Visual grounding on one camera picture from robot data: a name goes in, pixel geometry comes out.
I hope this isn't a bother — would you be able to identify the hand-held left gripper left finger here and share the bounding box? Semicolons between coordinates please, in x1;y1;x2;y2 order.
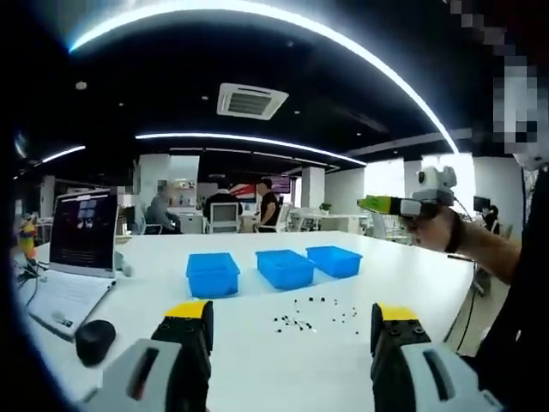
83;299;214;412

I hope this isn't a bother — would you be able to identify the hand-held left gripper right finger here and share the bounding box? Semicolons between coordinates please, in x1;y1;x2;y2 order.
369;302;505;412

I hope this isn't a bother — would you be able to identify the blue plastic bin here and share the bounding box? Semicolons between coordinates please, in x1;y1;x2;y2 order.
255;249;317;290
185;251;240;299
305;245;364;279

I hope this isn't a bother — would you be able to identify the group of resistors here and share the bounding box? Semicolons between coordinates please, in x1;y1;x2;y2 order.
273;294;361;335

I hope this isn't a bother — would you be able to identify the person's right hand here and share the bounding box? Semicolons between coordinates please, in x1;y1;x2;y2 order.
405;204;455;252

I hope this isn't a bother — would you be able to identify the black wristband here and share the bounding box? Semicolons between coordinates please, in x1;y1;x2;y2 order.
443;210;467;254

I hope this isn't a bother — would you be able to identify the black computer mouse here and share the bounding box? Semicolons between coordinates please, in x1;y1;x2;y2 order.
75;319;117;367

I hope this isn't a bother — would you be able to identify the person's dark clothing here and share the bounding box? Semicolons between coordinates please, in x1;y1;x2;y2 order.
441;167;549;412

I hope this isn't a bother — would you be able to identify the grey crumpled object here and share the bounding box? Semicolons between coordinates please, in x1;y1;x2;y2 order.
113;251;135;276

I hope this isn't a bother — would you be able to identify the curved ceiling light strip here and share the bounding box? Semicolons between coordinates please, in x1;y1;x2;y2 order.
135;131;368;167

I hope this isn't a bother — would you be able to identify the white laptop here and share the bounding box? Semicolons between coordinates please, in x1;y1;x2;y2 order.
28;191;119;340

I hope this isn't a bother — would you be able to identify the white office chair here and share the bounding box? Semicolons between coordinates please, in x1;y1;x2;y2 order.
209;202;240;234

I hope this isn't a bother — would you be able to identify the ceiling air vent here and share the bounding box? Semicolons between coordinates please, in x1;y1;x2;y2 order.
216;82;289;120

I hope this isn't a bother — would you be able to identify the long curved ceiling light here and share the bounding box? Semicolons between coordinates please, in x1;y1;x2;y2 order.
68;0;460;154

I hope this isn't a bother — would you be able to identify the short ceiling light strip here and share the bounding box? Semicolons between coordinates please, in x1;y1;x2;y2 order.
40;144;87;165

